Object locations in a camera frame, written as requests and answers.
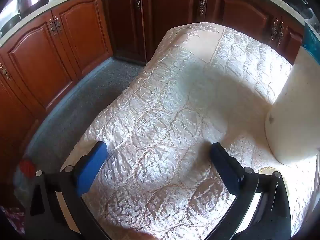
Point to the white floral mug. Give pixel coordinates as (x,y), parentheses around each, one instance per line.
(292,110)

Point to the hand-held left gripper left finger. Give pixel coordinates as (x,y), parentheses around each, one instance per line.
(92,166)

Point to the white quilted tablecloth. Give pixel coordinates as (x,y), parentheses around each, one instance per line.
(162,130)

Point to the brown wooden kitchen cabinet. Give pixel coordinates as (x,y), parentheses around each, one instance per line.
(37,62)

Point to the red patterned cloth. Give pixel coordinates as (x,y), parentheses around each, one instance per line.
(10,216)

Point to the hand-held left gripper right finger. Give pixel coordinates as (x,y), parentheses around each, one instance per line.
(225,171)

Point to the red hanging ornament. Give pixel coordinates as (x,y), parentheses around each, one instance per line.
(27,167)

